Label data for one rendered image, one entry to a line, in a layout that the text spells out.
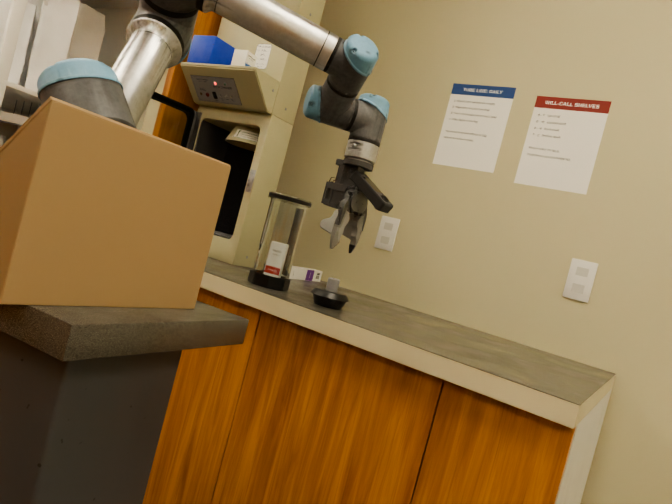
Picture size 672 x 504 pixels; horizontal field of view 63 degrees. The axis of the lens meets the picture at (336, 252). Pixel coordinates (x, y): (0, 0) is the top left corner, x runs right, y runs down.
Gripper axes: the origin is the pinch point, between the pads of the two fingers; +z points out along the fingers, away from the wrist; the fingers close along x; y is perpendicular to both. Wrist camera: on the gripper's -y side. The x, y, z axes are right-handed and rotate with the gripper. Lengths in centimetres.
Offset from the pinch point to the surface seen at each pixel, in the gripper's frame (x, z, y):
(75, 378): 67, 23, -9
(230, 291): 13.0, 16.5, 18.7
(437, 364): 12.9, 15.9, -33.1
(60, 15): -17, -63, 175
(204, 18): -15, -61, 84
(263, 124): -17, -29, 49
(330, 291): 1.9, 10.5, -0.5
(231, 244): -17, 8, 49
